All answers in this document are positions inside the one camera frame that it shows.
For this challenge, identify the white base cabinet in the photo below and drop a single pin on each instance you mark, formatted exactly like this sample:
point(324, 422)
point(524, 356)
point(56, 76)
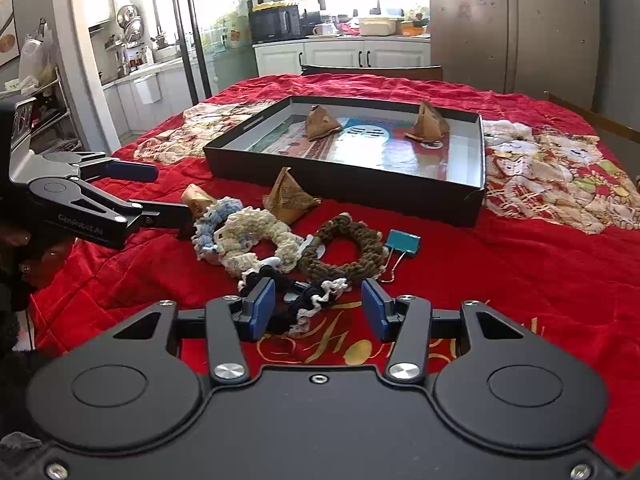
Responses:
point(340, 55)

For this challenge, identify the person's left hand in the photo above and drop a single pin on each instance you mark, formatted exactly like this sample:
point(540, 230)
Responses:
point(40, 262)

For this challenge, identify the brown crochet scrunchie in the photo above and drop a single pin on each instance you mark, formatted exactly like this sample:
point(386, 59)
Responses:
point(320, 265)

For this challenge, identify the yellow cloth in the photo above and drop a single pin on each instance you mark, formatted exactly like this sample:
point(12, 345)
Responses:
point(275, 7)

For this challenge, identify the white hanging trash bin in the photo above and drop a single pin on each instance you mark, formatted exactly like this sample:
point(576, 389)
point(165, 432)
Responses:
point(146, 89)

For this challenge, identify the brown pyramid paper packet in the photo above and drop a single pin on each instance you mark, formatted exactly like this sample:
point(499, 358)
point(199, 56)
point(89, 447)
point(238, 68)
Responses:
point(427, 125)
point(196, 200)
point(322, 125)
point(290, 200)

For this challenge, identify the dark wooden chair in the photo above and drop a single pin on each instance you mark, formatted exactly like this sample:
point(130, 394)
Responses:
point(595, 117)
point(370, 71)

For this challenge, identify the steel refrigerator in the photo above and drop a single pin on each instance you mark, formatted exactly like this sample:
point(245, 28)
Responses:
point(510, 30)

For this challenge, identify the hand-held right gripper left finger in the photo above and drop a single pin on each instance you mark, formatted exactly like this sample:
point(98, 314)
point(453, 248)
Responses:
point(261, 307)

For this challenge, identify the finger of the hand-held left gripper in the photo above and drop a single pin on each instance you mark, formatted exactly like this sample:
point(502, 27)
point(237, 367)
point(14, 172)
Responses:
point(132, 171)
point(75, 210)

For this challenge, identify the cream crochet scrunchie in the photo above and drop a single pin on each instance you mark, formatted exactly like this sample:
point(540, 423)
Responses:
point(240, 255)

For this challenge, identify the teal binder clip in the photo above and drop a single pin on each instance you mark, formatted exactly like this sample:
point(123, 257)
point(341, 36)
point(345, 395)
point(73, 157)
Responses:
point(402, 242)

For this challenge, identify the black white crochet scrunchie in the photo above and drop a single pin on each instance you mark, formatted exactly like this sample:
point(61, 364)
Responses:
point(310, 307)

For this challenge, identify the white sink counter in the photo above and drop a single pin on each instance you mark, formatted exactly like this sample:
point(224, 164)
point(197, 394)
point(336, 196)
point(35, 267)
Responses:
point(135, 110)

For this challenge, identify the black sliding door frame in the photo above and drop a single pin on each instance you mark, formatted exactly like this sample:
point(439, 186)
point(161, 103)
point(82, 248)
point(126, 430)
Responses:
point(192, 35)

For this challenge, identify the wall poster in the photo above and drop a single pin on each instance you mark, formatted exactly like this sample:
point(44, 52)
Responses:
point(6, 20)

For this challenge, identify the steel pot lids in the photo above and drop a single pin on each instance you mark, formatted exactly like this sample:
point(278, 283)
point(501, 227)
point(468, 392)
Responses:
point(130, 20)

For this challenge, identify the black shallow cardboard tray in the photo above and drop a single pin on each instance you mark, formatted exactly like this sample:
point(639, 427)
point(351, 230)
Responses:
point(350, 180)

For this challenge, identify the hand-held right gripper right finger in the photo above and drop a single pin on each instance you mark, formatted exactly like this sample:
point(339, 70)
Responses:
point(375, 307)

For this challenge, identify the blue white crochet scrunchie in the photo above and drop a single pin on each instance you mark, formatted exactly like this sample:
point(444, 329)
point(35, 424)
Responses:
point(205, 225)

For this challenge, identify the cream plastic container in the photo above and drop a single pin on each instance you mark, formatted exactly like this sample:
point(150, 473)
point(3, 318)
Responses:
point(380, 26)

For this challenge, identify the black microwave oven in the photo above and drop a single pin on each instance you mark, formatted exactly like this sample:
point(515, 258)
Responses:
point(272, 25)

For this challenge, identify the white plastic bag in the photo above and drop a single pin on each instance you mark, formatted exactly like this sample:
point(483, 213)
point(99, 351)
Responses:
point(35, 57)

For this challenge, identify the red printed blanket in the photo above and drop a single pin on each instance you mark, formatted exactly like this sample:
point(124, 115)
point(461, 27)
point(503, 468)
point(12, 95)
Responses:
point(500, 285)

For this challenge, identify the white mug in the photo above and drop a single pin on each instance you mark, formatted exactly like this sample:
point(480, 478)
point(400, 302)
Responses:
point(324, 29)

